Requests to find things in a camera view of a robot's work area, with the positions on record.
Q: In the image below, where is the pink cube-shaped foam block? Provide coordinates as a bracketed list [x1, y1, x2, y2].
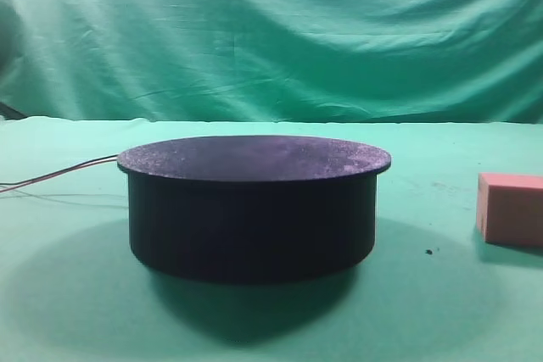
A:
[476, 173, 542, 248]

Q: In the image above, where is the black round turntable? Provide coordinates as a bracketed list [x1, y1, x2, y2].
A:
[116, 135, 392, 284]

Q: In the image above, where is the green backdrop cloth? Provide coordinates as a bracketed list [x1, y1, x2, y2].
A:
[1, 0, 542, 123]

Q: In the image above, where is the green table cloth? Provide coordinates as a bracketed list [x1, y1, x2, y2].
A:
[1, 117, 542, 361]

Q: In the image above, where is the black power wire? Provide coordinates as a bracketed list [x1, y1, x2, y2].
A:
[0, 159, 119, 193]

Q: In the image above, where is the red power wire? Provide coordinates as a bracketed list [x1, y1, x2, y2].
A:
[0, 155, 119, 188]

